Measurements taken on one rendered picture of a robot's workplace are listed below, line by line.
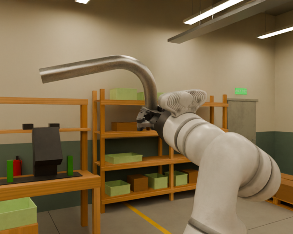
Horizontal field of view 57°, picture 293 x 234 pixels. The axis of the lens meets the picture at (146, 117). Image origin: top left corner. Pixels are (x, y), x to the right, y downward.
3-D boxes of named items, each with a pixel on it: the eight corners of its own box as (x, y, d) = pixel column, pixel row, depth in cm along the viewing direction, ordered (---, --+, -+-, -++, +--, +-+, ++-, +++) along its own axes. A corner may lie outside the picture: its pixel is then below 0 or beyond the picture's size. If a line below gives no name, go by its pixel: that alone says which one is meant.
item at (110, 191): (228, 191, 616) (228, 93, 614) (101, 214, 472) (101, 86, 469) (211, 185, 664) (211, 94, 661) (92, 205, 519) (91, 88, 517)
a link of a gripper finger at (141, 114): (141, 119, 54) (147, 111, 59) (132, 119, 54) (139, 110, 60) (142, 132, 55) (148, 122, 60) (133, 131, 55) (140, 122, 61)
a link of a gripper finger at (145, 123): (157, 120, 53) (159, 116, 55) (135, 120, 54) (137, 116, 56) (158, 131, 54) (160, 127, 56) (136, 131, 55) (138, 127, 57)
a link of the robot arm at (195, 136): (226, 135, 48) (192, 111, 45) (300, 173, 35) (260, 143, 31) (204, 167, 49) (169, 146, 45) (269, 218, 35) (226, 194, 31)
